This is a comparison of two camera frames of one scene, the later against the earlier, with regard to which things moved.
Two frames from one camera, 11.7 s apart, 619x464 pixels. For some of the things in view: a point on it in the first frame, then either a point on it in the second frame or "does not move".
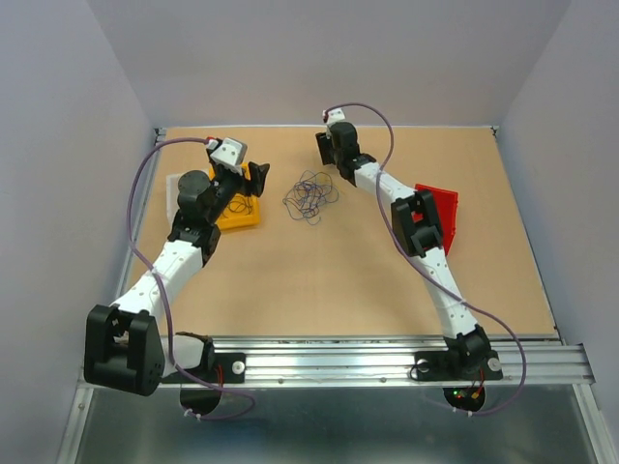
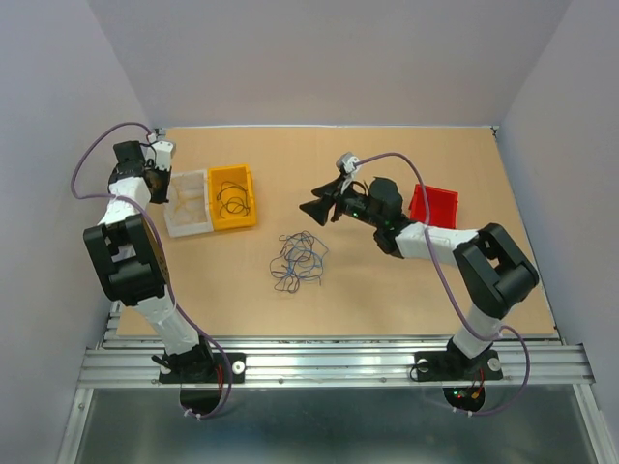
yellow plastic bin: [243, 210] does not move
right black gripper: [323, 144] → [318, 209]
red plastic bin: [446, 205] does not move
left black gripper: [254, 187] → [161, 197]
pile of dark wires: [240, 204] does not move
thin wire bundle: [309, 194] → [301, 257]
